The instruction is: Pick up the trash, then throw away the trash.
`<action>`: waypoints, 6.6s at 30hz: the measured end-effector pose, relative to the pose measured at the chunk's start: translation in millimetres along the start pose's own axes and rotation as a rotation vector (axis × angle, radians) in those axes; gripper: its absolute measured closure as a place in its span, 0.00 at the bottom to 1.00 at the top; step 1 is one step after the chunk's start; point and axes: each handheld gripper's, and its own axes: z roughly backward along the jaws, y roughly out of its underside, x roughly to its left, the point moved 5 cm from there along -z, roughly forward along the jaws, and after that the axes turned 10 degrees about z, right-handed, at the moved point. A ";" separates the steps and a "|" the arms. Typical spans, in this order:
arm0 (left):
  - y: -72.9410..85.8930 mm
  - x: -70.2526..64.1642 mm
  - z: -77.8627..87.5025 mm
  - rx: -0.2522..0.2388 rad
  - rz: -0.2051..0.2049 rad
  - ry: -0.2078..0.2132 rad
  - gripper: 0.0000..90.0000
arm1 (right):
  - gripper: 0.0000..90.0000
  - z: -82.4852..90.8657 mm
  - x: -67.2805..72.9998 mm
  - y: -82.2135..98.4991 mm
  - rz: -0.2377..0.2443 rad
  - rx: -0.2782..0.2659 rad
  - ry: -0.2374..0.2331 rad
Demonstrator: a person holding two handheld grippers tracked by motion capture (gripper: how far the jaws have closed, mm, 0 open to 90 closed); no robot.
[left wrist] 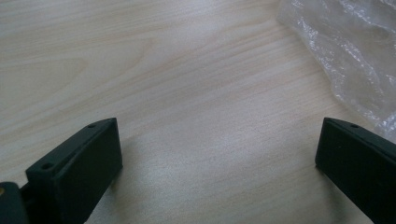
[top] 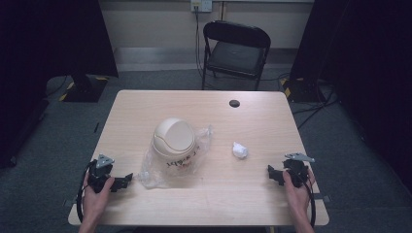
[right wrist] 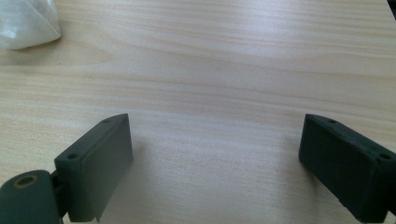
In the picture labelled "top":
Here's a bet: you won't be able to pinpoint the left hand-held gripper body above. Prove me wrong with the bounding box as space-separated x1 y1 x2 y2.
86 153 116 194

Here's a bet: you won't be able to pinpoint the clear plastic bag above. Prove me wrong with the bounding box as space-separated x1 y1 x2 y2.
134 124 214 190

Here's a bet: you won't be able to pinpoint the person's right hand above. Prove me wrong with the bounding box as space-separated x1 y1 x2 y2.
281 168 317 225

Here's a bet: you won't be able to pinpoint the black folding chair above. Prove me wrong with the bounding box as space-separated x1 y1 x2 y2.
201 19 272 91

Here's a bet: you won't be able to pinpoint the black floor cables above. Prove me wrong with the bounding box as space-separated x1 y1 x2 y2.
291 77 340 130

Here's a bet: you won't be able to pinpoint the dark curtain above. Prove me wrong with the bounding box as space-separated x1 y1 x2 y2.
0 0 120 170
289 0 412 194

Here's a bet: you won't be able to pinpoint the white wall socket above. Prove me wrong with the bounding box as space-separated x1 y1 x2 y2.
189 0 214 14

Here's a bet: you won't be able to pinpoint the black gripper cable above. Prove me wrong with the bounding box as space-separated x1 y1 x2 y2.
75 160 98 223
297 174 318 229

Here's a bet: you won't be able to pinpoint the black wall socket cable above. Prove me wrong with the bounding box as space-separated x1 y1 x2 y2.
193 5 208 81

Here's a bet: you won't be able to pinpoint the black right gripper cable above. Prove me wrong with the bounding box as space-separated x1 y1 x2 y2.
297 174 318 229

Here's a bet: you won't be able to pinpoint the person's left hand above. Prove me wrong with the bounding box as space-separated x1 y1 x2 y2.
82 176 116 225

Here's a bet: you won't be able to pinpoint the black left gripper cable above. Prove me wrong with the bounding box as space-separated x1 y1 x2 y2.
75 160 98 223

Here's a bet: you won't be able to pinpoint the white paper ball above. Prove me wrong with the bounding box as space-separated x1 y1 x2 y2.
231 141 250 160

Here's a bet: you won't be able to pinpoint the black stand base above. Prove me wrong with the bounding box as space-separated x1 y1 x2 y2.
59 73 110 104
279 77 326 105

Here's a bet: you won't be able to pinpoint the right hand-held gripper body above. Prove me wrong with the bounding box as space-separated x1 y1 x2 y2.
282 152 316 189

